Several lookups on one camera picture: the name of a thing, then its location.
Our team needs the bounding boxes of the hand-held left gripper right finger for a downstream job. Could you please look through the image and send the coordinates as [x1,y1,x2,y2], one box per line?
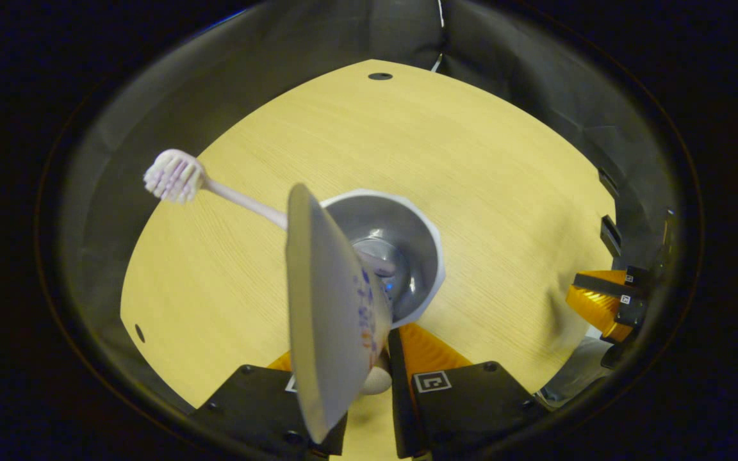
[386,322,550,459]

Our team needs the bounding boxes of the pink toothbrush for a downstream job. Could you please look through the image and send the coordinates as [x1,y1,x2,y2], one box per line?
[143,149,398,277]

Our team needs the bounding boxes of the person's grey trousers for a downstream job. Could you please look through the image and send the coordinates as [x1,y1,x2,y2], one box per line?
[536,336,608,408]

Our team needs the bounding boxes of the white cup with wooden handle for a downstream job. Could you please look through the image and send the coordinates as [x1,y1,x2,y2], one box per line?
[318,188,447,396]

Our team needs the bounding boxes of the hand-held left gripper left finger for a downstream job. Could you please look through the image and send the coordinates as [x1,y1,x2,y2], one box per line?
[190,349,348,459]

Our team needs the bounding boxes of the wooden desktop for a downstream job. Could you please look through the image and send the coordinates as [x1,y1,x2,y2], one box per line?
[119,59,616,461]

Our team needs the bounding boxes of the white cable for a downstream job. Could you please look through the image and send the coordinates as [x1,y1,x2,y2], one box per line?
[432,0,445,72]

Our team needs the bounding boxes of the white toothpaste tube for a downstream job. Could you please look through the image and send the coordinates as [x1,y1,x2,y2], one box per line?
[285,183,393,444]

